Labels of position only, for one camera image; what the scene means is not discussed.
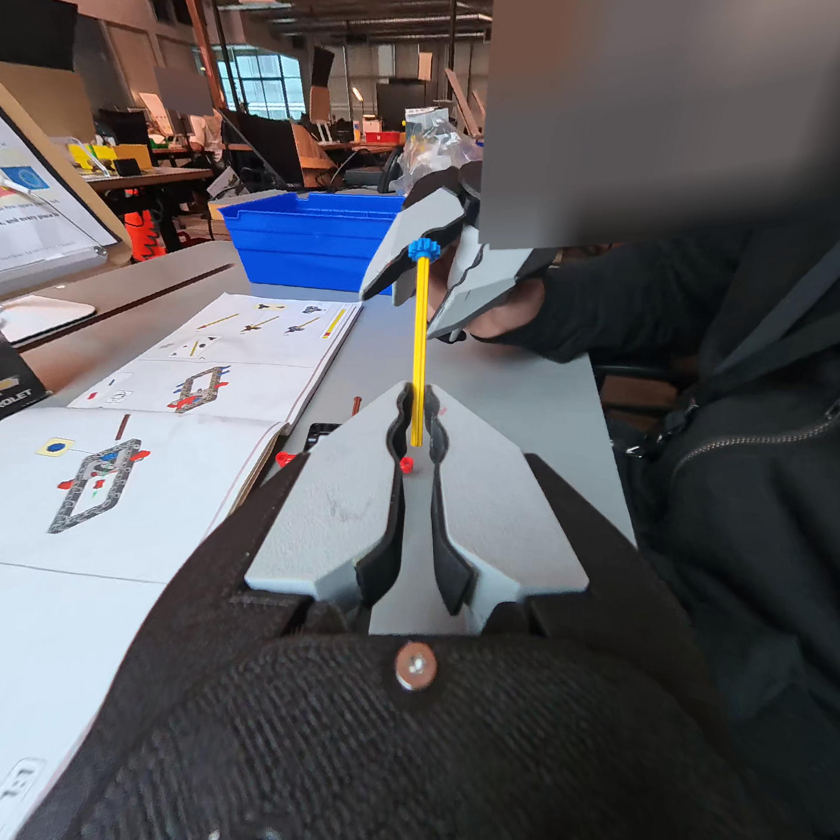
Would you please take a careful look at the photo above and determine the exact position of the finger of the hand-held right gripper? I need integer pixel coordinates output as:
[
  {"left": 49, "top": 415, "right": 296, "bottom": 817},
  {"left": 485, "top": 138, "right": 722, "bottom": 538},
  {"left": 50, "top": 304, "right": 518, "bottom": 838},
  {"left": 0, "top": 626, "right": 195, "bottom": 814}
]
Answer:
[
  {"left": 427, "top": 226, "right": 559, "bottom": 341},
  {"left": 360, "top": 185, "right": 470, "bottom": 306}
]

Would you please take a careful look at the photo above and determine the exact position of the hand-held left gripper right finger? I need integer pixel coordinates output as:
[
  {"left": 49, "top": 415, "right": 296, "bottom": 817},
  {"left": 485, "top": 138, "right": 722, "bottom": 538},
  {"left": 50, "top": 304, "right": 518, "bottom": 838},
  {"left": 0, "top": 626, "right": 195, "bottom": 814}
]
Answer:
[{"left": 423, "top": 384, "right": 589, "bottom": 618}]

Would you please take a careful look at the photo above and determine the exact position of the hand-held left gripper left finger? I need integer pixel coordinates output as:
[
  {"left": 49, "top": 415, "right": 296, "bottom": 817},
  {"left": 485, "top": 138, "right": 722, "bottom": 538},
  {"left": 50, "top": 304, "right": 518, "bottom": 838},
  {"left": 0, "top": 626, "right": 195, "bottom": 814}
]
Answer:
[{"left": 244, "top": 381, "right": 416, "bottom": 608}]

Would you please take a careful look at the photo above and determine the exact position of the black lego frame assembly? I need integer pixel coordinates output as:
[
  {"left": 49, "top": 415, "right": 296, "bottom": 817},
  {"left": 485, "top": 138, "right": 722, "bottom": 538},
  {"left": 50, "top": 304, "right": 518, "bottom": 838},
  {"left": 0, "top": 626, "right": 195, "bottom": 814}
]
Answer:
[{"left": 276, "top": 422, "right": 342, "bottom": 468}]

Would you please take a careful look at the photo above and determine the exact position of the yellow lego axle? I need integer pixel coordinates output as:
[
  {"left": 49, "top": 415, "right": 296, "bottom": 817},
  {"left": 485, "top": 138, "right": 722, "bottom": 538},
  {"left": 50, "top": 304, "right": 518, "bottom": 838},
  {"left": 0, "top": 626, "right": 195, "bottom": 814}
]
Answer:
[{"left": 410, "top": 257, "right": 434, "bottom": 448}]

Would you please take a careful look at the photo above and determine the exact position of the person's right forearm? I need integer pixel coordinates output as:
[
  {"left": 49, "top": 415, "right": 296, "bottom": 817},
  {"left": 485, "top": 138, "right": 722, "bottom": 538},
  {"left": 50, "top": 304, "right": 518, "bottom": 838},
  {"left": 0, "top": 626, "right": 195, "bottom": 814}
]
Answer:
[{"left": 472, "top": 223, "right": 742, "bottom": 365}]

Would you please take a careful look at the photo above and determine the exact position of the lego instruction booklet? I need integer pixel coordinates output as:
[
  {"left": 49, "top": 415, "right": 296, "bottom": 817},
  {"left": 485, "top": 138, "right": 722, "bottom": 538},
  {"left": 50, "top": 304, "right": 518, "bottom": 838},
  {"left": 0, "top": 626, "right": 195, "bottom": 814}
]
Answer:
[{"left": 0, "top": 292, "right": 364, "bottom": 840}]

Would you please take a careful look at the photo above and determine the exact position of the black lego set box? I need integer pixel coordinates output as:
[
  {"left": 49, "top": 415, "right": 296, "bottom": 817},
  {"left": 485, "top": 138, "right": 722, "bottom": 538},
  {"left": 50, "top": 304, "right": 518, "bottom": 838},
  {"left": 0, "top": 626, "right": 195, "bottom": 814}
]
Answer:
[{"left": 0, "top": 341, "right": 52, "bottom": 421}]

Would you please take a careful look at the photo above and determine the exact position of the person's right hand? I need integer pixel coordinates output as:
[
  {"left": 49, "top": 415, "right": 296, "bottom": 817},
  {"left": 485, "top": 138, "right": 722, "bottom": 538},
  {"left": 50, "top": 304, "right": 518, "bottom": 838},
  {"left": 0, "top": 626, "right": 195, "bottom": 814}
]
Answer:
[{"left": 433, "top": 246, "right": 547, "bottom": 342}]

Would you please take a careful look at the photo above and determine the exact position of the clear plastic bag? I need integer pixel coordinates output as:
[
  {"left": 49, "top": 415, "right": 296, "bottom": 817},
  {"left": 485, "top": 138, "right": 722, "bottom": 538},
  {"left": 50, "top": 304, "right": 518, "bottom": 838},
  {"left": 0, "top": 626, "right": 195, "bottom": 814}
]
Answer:
[{"left": 397, "top": 107, "right": 487, "bottom": 194}]

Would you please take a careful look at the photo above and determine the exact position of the black computer monitor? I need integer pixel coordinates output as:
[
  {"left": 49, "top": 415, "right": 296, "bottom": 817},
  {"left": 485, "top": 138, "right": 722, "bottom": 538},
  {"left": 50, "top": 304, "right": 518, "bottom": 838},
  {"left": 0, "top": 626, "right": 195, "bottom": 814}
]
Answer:
[{"left": 377, "top": 79, "right": 447, "bottom": 132}]

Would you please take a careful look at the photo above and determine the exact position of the blue plastic bin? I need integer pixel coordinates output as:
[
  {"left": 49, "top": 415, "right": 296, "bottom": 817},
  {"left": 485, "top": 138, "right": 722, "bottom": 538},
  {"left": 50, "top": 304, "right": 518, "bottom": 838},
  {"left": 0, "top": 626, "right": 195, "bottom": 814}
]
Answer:
[{"left": 218, "top": 190, "right": 408, "bottom": 296}]

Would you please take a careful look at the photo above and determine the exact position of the large paned window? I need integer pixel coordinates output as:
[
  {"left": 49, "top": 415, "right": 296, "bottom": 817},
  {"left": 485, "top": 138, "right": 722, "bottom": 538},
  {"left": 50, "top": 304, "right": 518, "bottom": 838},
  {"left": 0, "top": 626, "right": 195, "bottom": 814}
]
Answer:
[{"left": 217, "top": 52, "right": 306, "bottom": 122}]

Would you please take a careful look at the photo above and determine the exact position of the person's black jacket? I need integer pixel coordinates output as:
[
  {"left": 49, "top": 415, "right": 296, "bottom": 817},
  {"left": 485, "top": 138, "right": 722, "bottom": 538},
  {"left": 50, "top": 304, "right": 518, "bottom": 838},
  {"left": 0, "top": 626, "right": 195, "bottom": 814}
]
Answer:
[{"left": 591, "top": 223, "right": 840, "bottom": 840}]

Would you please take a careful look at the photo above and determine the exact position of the background wooden desk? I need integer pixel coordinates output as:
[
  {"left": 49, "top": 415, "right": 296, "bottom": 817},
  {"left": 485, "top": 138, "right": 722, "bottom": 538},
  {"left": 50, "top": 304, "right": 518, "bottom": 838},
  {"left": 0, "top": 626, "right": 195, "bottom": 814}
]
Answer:
[{"left": 85, "top": 167, "right": 214, "bottom": 194}]

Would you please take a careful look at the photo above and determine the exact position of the white flat stand base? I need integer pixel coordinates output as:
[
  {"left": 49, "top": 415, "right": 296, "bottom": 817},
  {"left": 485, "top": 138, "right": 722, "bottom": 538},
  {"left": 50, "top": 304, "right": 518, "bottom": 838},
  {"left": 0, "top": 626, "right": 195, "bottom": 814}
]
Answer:
[{"left": 0, "top": 294, "right": 98, "bottom": 345}]

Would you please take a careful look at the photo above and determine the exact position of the paper sign in acrylic stand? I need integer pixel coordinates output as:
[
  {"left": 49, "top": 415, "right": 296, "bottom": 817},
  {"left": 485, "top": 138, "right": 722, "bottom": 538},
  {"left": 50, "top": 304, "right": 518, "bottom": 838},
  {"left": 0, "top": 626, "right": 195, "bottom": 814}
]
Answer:
[{"left": 0, "top": 108, "right": 119, "bottom": 296}]

